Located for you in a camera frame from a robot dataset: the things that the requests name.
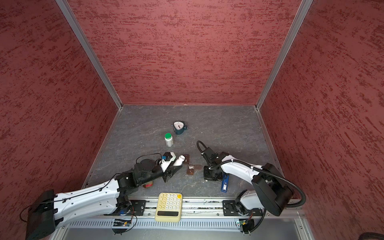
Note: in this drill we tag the aluminium front rail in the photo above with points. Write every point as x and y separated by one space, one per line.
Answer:
186 204

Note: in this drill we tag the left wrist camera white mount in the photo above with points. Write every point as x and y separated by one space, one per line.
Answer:
166 160

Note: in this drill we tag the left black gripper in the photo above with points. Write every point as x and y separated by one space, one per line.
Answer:
169 172

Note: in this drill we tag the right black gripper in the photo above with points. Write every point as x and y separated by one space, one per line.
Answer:
207 177

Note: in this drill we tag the teal kitchen scale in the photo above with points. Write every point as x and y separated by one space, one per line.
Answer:
179 127

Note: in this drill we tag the white slotted cable duct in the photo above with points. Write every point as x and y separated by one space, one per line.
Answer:
184 224

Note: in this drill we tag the green cap white pill bottle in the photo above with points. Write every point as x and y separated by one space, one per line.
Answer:
169 139

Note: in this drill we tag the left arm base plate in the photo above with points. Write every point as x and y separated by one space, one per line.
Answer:
130 208

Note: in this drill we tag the plaid glasses case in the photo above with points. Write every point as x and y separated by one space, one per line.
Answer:
148 184

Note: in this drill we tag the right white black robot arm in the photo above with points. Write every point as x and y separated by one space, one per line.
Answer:
271 192

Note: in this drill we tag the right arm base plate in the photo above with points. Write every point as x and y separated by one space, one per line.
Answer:
232 208

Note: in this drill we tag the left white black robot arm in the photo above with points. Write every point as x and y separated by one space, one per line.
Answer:
51 211

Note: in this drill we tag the yellow calculator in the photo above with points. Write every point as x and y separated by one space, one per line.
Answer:
169 207

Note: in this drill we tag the small white pill bottle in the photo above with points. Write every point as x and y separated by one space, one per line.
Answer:
179 160

